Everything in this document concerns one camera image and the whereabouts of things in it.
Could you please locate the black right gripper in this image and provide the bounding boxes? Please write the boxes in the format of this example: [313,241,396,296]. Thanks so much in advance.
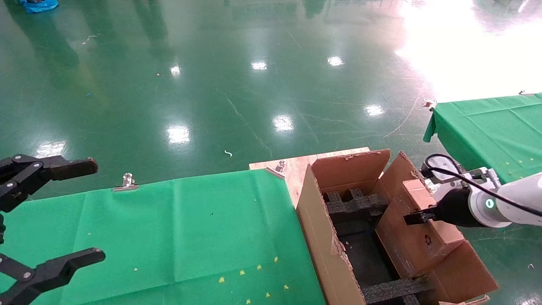
[404,186,477,227]

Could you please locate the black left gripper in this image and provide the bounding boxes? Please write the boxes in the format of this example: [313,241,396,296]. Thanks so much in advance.
[0,155,106,305]

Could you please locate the small brown cardboard box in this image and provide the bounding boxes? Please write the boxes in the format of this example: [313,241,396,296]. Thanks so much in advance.
[375,180,466,279]

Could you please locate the large open cardboard carton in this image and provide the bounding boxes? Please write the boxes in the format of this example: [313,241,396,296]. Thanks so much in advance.
[296,148,499,305]

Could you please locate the black foam insert block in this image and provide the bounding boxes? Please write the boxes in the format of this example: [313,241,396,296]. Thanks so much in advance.
[360,275,432,305]
[324,189,390,225]

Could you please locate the green tablecloth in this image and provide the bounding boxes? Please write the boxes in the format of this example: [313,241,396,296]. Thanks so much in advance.
[0,169,326,305]
[423,93,542,183]

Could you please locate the blue shoe cover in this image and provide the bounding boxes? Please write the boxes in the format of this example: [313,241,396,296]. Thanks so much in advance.
[19,0,59,13]

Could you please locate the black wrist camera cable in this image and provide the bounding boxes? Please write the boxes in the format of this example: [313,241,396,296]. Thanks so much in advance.
[423,153,542,217]

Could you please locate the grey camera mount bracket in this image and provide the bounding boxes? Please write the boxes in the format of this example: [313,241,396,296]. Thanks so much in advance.
[462,168,498,189]

